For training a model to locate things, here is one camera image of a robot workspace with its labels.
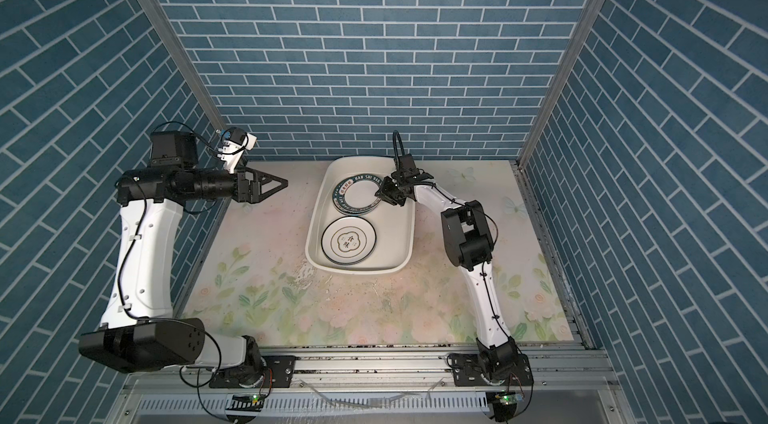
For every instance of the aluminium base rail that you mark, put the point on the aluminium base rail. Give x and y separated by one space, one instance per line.
571 384

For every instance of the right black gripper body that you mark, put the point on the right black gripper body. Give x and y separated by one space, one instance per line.
391 192

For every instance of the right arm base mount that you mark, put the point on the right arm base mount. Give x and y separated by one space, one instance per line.
488 369

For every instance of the green lettered rim plate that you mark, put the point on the green lettered rim plate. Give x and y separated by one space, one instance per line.
356 195

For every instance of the white plate thin dark rim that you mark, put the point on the white plate thin dark rim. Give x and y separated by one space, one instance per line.
348 240

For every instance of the white plastic bin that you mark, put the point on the white plastic bin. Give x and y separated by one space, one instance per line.
394 225

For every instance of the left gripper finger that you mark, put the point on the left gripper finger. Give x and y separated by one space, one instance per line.
264 192
266 178

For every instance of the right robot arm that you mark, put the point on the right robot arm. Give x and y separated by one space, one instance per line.
468 244

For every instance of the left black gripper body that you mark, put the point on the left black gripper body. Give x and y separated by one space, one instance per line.
240 194

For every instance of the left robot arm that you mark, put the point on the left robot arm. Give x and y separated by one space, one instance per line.
138 331

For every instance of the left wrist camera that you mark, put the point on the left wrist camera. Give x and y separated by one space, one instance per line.
233 145

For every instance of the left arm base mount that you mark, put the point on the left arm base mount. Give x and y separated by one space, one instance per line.
265 373

